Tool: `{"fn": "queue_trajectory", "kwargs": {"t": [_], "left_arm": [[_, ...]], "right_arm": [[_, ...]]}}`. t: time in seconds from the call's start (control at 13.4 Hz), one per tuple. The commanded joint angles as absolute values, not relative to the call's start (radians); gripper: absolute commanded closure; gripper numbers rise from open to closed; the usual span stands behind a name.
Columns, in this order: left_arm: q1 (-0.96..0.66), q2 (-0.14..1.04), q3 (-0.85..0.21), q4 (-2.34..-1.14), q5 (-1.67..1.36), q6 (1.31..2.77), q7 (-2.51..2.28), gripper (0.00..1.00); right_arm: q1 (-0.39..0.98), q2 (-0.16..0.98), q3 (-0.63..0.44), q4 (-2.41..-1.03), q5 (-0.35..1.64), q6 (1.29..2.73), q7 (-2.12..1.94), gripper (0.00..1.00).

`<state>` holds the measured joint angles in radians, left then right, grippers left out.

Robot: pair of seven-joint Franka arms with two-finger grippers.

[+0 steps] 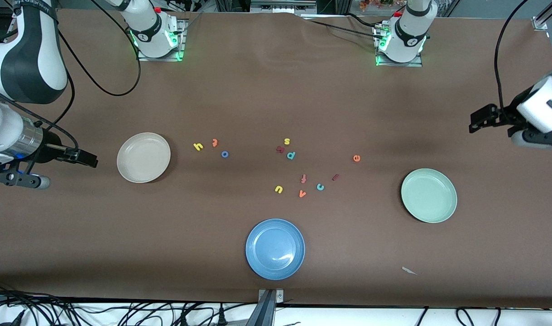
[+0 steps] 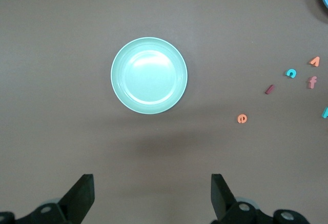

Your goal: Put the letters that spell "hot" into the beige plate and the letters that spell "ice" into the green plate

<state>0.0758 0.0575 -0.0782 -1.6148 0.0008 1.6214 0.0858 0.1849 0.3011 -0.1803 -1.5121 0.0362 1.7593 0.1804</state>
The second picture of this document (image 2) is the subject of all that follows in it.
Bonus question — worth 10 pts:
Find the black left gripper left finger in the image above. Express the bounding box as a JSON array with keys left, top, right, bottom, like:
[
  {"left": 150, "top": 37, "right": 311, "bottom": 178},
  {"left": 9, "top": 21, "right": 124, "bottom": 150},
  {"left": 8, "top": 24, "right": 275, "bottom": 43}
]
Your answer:
[{"left": 0, "top": 174, "right": 95, "bottom": 224}]

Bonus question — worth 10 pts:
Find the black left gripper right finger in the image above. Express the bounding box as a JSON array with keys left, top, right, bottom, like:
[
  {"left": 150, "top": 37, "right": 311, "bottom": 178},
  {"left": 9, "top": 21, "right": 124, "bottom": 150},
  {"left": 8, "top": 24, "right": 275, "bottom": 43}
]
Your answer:
[{"left": 211, "top": 174, "right": 312, "bottom": 224}]

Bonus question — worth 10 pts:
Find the brown table cover sheet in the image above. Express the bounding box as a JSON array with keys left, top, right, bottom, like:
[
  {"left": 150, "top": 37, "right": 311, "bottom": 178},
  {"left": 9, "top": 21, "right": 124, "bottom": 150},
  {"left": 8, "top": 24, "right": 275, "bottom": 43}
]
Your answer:
[{"left": 0, "top": 0, "right": 328, "bottom": 224}]

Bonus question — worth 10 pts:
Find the green plate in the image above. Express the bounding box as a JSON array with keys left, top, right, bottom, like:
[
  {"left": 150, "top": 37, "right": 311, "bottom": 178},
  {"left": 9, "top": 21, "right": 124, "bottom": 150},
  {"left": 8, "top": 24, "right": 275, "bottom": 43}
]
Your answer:
[{"left": 110, "top": 37, "right": 188, "bottom": 115}]

